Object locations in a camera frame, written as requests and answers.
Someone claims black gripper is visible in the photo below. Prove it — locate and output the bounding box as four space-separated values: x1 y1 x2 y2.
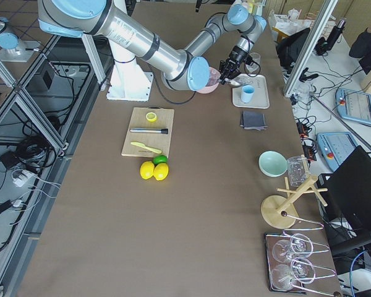
219 46 252 81

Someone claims silver metal ice scoop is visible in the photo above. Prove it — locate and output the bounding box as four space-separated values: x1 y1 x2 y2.
225 77 252 88

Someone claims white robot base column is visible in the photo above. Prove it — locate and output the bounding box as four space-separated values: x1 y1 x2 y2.
106 0 154 101

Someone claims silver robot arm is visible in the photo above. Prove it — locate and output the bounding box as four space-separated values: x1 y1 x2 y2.
38 1 267 91

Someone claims clear ice cubes pile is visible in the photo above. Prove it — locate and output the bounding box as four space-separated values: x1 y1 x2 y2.
207 70 221 87

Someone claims light blue cup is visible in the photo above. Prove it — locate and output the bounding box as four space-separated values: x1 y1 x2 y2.
241 85 255 103

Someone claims wooden cup tree stand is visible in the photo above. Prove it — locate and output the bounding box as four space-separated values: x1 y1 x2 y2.
261 175 328 230

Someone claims clear wine glass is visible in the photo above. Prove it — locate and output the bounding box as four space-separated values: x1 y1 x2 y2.
245 53 260 74

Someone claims pink bowl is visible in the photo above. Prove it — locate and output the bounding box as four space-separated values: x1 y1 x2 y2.
197 67 221 94

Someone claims beige serving tray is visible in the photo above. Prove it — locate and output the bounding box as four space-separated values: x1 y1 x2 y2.
231 74 270 109

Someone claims grey folded cloth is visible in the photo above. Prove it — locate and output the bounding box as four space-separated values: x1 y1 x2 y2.
240 111 267 131

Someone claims halved lemon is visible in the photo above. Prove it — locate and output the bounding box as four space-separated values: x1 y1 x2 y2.
145 111 158 123

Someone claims mint green bowl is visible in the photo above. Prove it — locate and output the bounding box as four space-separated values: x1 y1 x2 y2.
258 151 288 177

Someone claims wooden cutting board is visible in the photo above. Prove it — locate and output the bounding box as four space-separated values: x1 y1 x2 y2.
121 107 174 158

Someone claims clear glass jar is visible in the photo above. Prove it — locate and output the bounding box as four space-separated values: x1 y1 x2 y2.
287 155 310 187

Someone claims green lime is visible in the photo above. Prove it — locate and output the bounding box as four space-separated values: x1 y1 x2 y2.
153 155 168 165

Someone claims lower blue teach pendant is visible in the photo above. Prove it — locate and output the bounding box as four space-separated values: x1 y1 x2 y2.
316 132 357 171

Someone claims blue teach pendant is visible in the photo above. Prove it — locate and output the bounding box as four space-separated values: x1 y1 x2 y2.
316 132 357 171
335 88 371 126

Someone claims yellow-green plastic knife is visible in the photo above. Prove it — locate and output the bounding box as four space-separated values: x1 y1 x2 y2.
130 142 162 154

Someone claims upper blue teach pendant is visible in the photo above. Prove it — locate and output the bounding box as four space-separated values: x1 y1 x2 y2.
335 88 371 126

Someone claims person in dark clothes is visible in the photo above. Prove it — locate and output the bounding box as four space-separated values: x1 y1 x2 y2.
349 25 371 74

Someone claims right yellow lemon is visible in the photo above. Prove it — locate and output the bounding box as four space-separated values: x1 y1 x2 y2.
153 163 169 181

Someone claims yellow lemon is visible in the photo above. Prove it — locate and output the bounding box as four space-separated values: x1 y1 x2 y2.
153 163 169 181
139 161 155 179

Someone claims left yellow lemon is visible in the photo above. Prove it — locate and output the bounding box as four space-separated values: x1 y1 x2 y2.
139 161 155 179

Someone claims black monitor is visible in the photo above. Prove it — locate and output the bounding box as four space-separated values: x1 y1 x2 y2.
320 145 371 231

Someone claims upper lying wine glass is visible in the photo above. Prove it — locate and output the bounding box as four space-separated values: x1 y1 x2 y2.
272 233 313 264

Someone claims lying wine glass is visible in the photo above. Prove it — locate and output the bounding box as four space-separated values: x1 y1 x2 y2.
270 257 316 291
272 233 313 264

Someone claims black framed glass tray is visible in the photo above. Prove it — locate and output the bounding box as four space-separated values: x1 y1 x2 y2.
263 233 306 296

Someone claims lower lying wine glass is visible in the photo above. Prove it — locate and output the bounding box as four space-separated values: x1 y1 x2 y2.
270 257 316 291

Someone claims white wire cup rack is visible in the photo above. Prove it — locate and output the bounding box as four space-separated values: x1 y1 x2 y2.
231 0 267 16

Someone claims aluminium frame post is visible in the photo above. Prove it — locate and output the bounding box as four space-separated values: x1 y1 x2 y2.
283 0 338 98

